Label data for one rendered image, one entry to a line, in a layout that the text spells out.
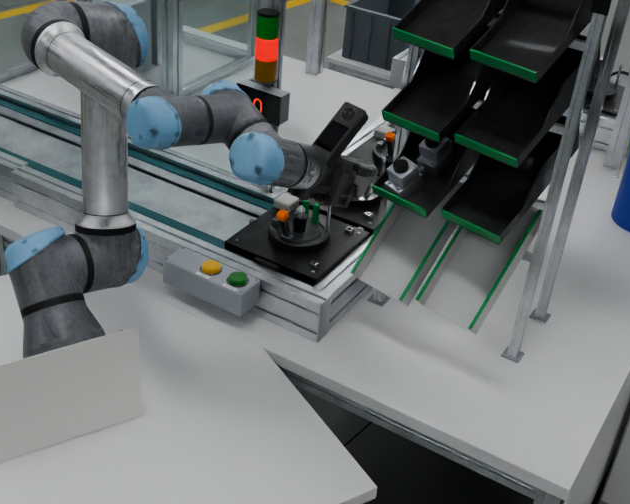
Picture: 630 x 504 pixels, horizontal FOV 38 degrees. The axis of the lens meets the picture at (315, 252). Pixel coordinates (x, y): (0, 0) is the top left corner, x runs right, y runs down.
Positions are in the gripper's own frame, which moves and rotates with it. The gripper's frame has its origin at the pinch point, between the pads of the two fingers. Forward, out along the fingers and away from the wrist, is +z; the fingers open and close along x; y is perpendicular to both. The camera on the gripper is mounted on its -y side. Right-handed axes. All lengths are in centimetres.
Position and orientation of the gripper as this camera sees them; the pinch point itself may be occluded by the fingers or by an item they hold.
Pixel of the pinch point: (372, 167)
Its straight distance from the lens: 165.5
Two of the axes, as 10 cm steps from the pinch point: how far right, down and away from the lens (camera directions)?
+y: -3.5, 9.1, 2.2
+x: 7.5, 4.1, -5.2
